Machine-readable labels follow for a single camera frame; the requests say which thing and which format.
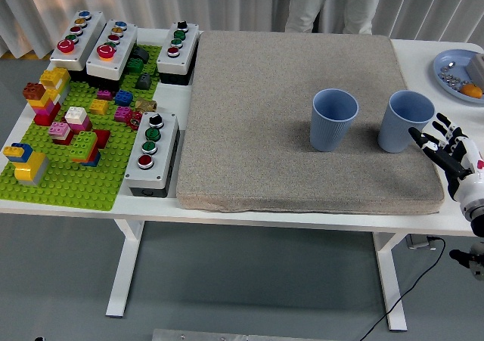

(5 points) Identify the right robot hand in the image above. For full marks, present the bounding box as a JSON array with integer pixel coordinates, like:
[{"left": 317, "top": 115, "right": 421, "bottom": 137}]
[{"left": 407, "top": 112, "right": 484, "bottom": 208}]

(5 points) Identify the blue ribbed cup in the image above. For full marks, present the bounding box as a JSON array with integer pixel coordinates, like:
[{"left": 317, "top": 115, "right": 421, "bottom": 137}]
[
  {"left": 377, "top": 89, "right": 436, "bottom": 154},
  {"left": 309, "top": 88, "right": 359, "bottom": 153}
]

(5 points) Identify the grey power box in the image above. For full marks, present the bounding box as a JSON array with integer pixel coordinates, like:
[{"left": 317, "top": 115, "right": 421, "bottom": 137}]
[{"left": 407, "top": 234, "right": 436, "bottom": 250}]

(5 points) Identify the small orange fruit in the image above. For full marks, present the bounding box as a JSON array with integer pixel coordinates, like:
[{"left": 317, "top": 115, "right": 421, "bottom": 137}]
[{"left": 461, "top": 82, "right": 484, "bottom": 99}]

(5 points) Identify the grey metal block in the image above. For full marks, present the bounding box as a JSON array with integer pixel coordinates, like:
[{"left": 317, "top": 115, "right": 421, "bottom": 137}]
[{"left": 465, "top": 52, "right": 484, "bottom": 76}]

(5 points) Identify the light blue plate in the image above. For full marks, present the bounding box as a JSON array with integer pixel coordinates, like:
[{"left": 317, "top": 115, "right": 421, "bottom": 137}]
[{"left": 433, "top": 48, "right": 484, "bottom": 104}]

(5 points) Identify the white table leg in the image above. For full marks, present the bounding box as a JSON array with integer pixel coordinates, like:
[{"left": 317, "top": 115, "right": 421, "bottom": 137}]
[
  {"left": 104, "top": 219, "right": 145, "bottom": 318},
  {"left": 371, "top": 231, "right": 408, "bottom": 333}
]

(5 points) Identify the grey-brown mat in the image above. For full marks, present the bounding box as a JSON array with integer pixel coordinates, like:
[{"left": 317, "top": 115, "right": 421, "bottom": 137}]
[{"left": 175, "top": 29, "right": 445, "bottom": 215}]

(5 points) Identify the person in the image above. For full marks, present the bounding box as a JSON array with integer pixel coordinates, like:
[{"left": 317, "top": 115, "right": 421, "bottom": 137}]
[{"left": 284, "top": 0, "right": 386, "bottom": 36}]

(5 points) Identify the white four-button control box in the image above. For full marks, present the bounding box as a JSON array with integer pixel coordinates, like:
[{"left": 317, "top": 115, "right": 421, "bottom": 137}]
[
  {"left": 156, "top": 20, "right": 200, "bottom": 87},
  {"left": 123, "top": 111, "right": 185, "bottom": 198}
]

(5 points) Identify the grey sloped lego brick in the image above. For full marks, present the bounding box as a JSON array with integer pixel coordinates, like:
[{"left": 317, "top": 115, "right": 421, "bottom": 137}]
[{"left": 135, "top": 72, "right": 154, "bottom": 90}]

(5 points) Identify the dark grey curved lego brick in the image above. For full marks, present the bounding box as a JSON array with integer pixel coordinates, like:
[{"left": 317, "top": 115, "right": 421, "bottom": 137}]
[{"left": 130, "top": 47, "right": 150, "bottom": 64}]

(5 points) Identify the pink magenta lego brick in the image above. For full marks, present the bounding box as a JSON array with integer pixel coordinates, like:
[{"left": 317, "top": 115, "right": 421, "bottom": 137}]
[{"left": 113, "top": 106, "right": 133, "bottom": 123}]

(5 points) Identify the blue lego brick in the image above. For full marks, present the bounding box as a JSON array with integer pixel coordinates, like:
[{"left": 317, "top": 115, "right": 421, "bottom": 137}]
[{"left": 113, "top": 89, "right": 135, "bottom": 107}]

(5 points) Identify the white five-button control box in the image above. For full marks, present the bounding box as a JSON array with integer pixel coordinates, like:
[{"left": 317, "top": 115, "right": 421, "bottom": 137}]
[
  {"left": 85, "top": 18, "right": 139, "bottom": 91},
  {"left": 49, "top": 10, "right": 107, "bottom": 82}
]

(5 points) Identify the yellow lego brick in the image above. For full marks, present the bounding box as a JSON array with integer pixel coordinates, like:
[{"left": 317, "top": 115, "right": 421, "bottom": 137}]
[{"left": 88, "top": 98, "right": 110, "bottom": 116}]

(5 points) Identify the green red blue lego stack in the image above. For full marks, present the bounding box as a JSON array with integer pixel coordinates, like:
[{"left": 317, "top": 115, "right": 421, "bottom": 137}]
[{"left": 69, "top": 129, "right": 111, "bottom": 168}]

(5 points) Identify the green lego baseplate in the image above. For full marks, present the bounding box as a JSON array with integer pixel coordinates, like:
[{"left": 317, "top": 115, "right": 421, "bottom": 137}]
[{"left": 0, "top": 44, "right": 164, "bottom": 212}]

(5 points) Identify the white and magenta lego stack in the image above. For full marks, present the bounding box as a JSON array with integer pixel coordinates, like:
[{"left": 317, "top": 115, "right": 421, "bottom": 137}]
[{"left": 64, "top": 106, "right": 94, "bottom": 133}]

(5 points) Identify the pink and red lego stack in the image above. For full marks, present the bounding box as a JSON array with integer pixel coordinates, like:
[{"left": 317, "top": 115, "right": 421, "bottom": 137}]
[{"left": 48, "top": 121, "right": 76, "bottom": 146}]

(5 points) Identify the tall multicolour lego tower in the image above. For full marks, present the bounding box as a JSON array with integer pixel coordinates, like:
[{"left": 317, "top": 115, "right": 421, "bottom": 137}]
[{"left": 22, "top": 67, "right": 73, "bottom": 127}]

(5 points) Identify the yellow blue grey lego figure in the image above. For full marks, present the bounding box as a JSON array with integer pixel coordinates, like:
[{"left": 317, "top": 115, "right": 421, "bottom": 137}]
[{"left": 2, "top": 142, "right": 51, "bottom": 188}]

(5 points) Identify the black power cable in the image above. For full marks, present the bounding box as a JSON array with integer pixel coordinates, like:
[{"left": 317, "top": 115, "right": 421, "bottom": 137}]
[{"left": 358, "top": 235, "right": 447, "bottom": 341}]

